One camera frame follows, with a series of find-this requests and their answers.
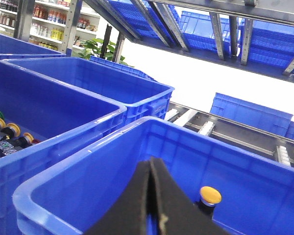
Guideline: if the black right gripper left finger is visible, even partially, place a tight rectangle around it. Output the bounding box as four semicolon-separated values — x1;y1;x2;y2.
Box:
85;161;151;235

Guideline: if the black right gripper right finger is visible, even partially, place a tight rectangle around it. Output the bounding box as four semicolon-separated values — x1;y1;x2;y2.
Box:
150;157;228;235

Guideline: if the yellow mushroom push button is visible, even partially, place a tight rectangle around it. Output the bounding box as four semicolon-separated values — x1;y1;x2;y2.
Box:
194;186;222;219

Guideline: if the right blue plastic bin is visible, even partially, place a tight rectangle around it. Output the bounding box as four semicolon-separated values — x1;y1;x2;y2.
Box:
13;117;294;235

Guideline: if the blue plastic bin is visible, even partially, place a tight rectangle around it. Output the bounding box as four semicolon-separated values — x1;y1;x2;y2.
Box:
0;60;126;235
13;117;294;235

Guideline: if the left blue plastic bin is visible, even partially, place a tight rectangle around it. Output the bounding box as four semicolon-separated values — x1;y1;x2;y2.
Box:
0;60;126;235

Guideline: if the blue bin behind left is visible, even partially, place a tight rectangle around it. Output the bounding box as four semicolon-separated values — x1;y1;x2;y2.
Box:
8;57;174;124

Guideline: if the roller conveyor rack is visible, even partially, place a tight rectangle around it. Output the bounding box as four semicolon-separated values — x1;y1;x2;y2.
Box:
165;102;294;168

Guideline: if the small yellow button in bin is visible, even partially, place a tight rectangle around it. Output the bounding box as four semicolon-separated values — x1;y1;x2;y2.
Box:
15;132;34;148

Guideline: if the leaning blue crate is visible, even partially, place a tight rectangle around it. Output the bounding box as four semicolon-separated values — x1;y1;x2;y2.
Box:
210;93;293;136

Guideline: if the green potted plant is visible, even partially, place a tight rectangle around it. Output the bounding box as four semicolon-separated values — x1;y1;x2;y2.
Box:
74;38;134;67

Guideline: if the overhead blue crate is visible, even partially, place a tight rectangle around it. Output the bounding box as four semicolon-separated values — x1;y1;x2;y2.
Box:
179;11;217;52

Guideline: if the overhead metal shelf rack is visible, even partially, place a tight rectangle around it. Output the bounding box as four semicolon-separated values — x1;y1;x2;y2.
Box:
88;0;294;83

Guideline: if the store shelf with bottles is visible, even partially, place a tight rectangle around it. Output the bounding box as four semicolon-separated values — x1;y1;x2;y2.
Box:
0;0;100;52

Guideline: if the far left blue bin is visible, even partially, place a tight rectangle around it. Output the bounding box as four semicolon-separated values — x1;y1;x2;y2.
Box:
0;34;66;60

